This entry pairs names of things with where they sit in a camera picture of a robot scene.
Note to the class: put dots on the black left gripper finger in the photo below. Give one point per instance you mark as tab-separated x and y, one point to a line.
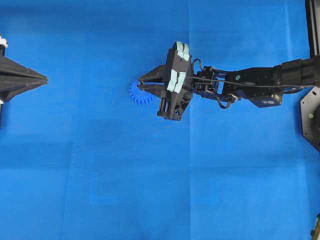
7	94
9	68

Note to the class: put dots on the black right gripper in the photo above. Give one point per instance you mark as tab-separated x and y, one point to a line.
176	93

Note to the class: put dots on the blue plastic gear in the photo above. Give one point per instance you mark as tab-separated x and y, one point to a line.
139	96

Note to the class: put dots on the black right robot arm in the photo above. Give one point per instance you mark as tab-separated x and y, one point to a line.
262	86

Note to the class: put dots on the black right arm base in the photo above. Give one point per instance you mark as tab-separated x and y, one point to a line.
310	117

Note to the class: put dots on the blue table mat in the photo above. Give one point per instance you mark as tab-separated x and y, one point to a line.
80	160

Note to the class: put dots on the black aluminium frame rail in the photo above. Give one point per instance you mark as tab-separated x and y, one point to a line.
312	9

